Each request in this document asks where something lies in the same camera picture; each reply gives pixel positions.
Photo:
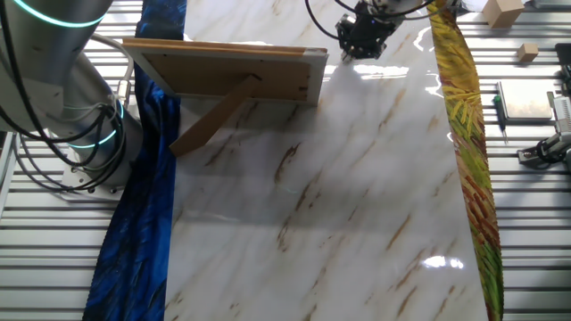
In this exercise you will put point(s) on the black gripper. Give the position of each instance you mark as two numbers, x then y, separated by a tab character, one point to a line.
370	29

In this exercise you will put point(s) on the cardboard box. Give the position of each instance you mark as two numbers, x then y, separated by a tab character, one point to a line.
502	12

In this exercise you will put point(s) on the white marble pattern sheet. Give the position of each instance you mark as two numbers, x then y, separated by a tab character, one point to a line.
312	200

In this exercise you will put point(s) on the yellow green painted mat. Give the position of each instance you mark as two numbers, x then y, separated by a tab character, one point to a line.
473	178

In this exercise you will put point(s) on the grey metal plate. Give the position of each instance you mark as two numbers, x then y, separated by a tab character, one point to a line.
526	100

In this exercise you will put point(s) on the blue painted mat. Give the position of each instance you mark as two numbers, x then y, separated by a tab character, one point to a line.
134	249

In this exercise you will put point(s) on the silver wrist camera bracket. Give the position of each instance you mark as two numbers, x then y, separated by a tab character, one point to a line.
347	20

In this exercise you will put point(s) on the wooden picture frame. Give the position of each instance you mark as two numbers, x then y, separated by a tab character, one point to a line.
232	76

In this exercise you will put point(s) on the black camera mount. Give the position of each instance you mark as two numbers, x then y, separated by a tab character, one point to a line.
564	67

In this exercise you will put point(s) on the silver ribbed camera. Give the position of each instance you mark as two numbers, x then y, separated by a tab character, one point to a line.
563	111

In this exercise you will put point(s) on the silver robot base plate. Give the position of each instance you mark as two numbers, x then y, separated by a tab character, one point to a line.
78	178

